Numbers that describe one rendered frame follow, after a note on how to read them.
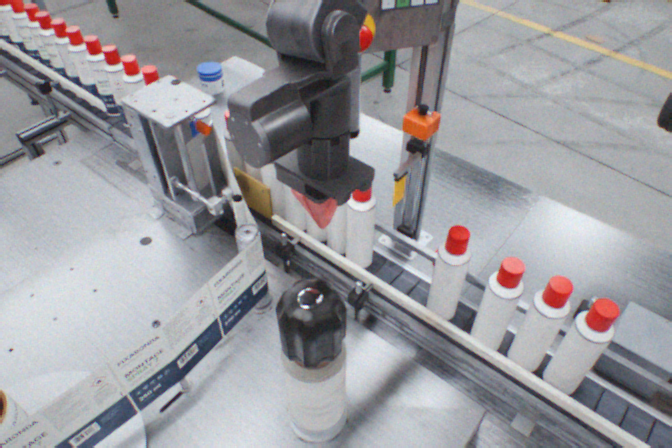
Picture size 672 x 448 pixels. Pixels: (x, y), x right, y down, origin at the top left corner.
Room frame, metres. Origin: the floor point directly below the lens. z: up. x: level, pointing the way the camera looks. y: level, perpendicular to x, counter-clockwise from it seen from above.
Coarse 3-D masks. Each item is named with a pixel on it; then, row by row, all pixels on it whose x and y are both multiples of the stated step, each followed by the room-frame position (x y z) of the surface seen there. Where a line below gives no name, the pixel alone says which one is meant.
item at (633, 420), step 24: (264, 216) 0.76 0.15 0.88; (384, 264) 0.63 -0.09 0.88; (408, 288) 0.57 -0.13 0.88; (408, 312) 0.52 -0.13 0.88; (456, 312) 0.52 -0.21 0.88; (504, 336) 0.47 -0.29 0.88; (480, 360) 0.43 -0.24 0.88; (600, 384) 0.38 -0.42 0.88; (600, 408) 0.34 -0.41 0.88; (624, 408) 0.34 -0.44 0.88; (600, 432) 0.31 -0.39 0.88; (648, 432) 0.31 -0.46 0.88
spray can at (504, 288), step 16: (496, 272) 0.48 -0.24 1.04; (512, 272) 0.45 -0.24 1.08; (496, 288) 0.45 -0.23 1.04; (512, 288) 0.45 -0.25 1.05; (496, 304) 0.44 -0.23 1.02; (512, 304) 0.44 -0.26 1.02; (480, 320) 0.45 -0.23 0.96; (496, 320) 0.44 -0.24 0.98; (480, 336) 0.44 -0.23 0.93; (496, 336) 0.44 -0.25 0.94
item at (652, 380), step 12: (384, 228) 0.65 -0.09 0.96; (396, 240) 0.63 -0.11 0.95; (408, 240) 0.62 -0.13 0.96; (420, 252) 0.60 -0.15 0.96; (432, 252) 0.59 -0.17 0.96; (468, 276) 0.54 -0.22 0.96; (480, 288) 0.52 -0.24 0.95; (564, 336) 0.43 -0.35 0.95; (612, 360) 0.38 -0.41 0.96; (624, 360) 0.38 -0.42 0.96; (636, 372) 0.36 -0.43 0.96; (648, 372) 0.36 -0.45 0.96; (648, 384) 0.35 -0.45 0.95; (660, 384) 0.34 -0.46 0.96
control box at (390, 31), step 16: (368, 0) 0.68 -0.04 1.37; (368, 16) 0.68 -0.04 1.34; (384, 16) 0.69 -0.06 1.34; (400, 16) 0.69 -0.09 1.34; (416, 16) 0.70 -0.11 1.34; (432, 16) 0.71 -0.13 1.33; (384, 32) 0.69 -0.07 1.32; (400, 32) 0.69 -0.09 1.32; (416, 32) 0.70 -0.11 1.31; (432, 32) 0.71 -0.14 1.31; (368, 48) 0.68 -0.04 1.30; (384, 48) 0.69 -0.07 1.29; (400, 48) 0.70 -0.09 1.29
